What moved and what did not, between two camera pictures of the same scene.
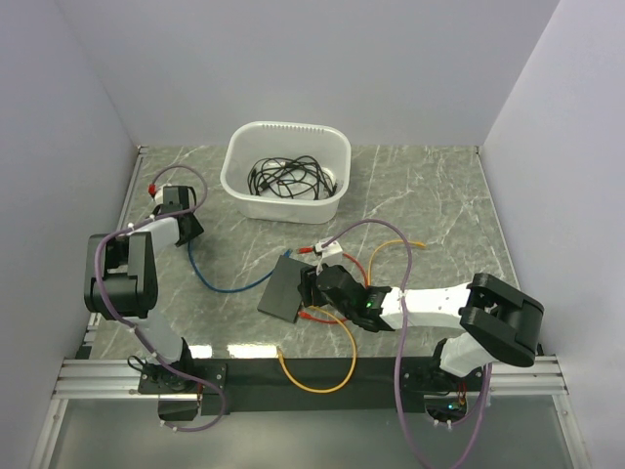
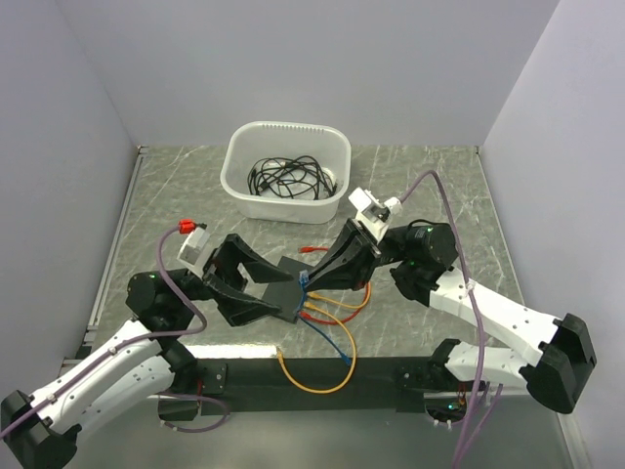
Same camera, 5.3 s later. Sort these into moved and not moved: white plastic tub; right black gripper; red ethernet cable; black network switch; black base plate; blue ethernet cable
Moved: right black gripper; blue ethernet cable
Not moved: red ethernet cable; black network switch; white plastic tub; black base plate
